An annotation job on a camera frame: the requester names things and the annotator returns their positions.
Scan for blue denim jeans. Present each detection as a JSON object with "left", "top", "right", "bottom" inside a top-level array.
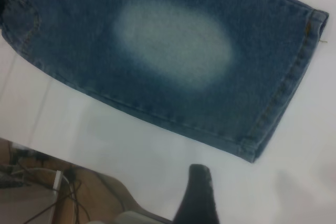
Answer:
[{"left": 0, "top": 0, "right": 330, "bottom": 164}]

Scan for tangled black cables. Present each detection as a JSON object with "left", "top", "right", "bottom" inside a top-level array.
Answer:
[{"left": 31, "top": 165, "right": 91, "bottom": 224}]

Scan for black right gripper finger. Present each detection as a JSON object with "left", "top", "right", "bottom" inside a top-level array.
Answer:
[{"left": 172, "top": 164, "right": 220, "bottom": 224}]

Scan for beige rounded chair base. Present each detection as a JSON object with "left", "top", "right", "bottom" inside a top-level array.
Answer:
[{"left": 96, "top": 173, "right": 173, "bottom": 224}]

